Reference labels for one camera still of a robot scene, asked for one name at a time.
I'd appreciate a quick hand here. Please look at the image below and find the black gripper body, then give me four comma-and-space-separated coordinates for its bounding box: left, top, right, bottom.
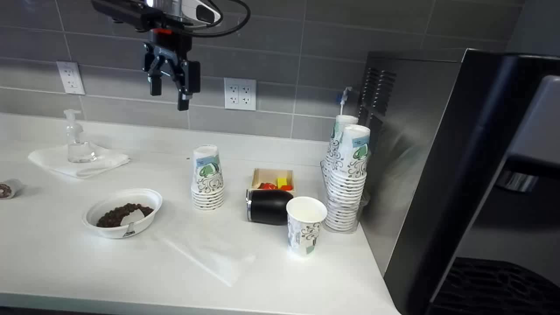
142, 26, 203, 94

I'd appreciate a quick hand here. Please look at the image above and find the white cup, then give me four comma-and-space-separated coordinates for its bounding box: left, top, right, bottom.
189, 143, 226, 212

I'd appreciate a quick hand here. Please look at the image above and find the clear glass bottle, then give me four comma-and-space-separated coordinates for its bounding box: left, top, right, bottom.
61, 107, 98, 164

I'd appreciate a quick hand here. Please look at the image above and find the white bowl with coffee grounds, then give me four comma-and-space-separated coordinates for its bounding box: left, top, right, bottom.
84, 187, 165, 240

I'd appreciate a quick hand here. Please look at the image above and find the black tray with packets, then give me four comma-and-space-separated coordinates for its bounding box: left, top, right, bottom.
245, 187, 296, 226

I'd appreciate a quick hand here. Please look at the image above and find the white soap bottle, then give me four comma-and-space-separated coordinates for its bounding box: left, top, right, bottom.
327, 114, 361, 163

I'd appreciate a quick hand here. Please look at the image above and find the single printed paper cup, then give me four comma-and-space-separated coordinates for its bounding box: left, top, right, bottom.
285, 194, 329, 259

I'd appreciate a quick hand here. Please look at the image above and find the small coffee pod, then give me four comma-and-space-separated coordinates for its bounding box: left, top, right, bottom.
0, 178, 25, 201

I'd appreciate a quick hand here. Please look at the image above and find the tall stack of paper cups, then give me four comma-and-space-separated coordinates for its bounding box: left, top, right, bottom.
320, 122, 373, 234

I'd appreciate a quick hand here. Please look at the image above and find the stainless steel appliance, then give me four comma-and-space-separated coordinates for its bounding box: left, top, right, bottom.
355, 51, 469, 276

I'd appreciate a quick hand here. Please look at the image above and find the black beverage machine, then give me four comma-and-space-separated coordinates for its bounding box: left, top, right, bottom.
383, 47, 560, 315

